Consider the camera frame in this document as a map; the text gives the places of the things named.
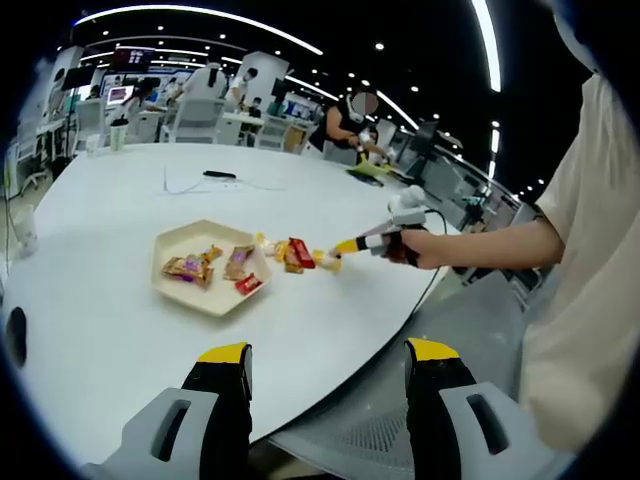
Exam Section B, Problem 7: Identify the grey mesh office chair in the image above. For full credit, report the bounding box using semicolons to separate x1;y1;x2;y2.
267;282;532;474

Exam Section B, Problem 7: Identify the gold purple-label food packet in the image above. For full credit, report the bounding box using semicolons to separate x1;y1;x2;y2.
223;243;256;282

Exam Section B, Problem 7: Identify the pink-lit monitor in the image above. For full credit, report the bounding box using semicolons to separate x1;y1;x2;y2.
106;85;136;106

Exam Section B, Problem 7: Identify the yellow cloth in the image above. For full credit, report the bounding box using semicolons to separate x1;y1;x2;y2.
348;158;396;187

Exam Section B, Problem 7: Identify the beige hexagonal container tray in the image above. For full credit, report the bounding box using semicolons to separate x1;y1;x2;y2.
151;218;274;319

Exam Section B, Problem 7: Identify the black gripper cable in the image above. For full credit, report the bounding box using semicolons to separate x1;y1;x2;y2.
413;208;452;314

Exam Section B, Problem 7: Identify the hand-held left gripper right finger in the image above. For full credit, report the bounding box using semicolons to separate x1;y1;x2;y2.
403;338;569;480

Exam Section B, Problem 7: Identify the long brown purple-label food bar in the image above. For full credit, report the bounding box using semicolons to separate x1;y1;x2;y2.
161;252;216;290

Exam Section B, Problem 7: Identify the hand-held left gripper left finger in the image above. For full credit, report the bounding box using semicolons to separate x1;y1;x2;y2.
92;342;255;480

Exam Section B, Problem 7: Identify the person's head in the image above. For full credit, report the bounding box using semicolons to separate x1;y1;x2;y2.
548;0;601;75

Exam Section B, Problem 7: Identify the small red food packet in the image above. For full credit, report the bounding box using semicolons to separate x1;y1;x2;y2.
233;273;265;297

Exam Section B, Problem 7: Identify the black computer mouse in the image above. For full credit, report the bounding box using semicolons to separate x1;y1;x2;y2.
3;305;29;370

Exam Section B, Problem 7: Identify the gold blue-label food candy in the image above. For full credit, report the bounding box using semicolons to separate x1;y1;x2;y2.
198;243;225;267

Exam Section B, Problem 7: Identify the white paper cup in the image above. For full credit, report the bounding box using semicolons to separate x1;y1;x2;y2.
13;203;40;257

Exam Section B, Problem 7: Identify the hanging dark red display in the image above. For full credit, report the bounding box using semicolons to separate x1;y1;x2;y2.
112;45;157;71

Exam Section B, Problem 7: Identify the white mesh office chair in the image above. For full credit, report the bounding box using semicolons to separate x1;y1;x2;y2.
256;114;295;151
166;97;227;145

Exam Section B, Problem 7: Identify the person's right hand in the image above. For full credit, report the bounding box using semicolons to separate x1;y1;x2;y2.
399;227;454;271

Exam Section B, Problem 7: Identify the long ceiling light strip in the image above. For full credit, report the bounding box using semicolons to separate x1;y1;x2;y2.
471;0;503;94
73;4;325;56

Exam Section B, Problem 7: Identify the thin white cable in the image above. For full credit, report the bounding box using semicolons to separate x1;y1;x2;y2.
162;160;287;197

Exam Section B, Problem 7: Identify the yellow pastry food packet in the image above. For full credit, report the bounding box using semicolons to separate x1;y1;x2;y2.
255;232;282;260
312;247;345;275

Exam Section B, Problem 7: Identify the tall cup with dark lid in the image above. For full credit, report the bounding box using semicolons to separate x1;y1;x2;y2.
108;118;130;153

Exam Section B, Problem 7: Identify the operator in cream shirt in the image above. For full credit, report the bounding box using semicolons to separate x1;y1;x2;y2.
517;74;636;451

